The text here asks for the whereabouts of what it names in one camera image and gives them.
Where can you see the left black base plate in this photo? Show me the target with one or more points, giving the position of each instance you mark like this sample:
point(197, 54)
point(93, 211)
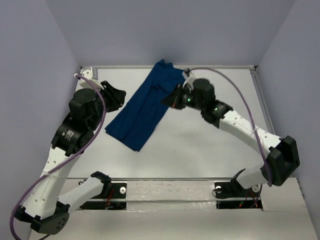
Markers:
point(113, 200)

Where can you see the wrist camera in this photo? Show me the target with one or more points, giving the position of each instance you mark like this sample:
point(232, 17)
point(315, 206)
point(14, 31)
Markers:
point(89, 72)
point(189, 78)

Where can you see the aluminium rail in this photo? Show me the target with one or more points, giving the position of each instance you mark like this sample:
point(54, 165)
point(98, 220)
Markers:
point(233, 67)
point(171, 179)

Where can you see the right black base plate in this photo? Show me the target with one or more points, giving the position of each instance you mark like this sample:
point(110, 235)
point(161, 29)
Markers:
point(228, 199)

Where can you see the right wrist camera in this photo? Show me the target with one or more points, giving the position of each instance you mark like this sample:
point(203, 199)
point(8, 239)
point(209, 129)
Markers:
point(189, 78)

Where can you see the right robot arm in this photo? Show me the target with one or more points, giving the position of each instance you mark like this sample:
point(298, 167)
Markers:
point(281, 154)

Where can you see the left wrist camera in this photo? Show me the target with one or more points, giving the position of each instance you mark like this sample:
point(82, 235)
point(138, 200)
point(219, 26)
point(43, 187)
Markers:
point(89, 72)

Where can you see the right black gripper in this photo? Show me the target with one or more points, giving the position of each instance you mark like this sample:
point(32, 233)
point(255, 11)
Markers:
point(174, 99)

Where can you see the aluminium rail front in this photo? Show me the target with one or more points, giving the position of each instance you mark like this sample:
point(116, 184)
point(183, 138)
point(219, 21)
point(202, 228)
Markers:
point(171, 179)

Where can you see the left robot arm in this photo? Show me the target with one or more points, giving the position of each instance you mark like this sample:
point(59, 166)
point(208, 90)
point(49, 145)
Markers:
point(46, 209)

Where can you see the aluminium rail back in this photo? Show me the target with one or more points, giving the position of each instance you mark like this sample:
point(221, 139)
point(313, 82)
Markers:
point(233, 67)

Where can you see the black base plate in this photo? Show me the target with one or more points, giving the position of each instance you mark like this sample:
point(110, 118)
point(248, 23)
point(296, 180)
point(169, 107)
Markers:
point(228, 199)
point(113, 200)

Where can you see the blue t shirt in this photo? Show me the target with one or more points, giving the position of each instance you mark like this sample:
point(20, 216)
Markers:
point(136, 122)

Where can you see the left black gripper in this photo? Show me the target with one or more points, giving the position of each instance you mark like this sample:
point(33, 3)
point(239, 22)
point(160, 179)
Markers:
point(110, 95)

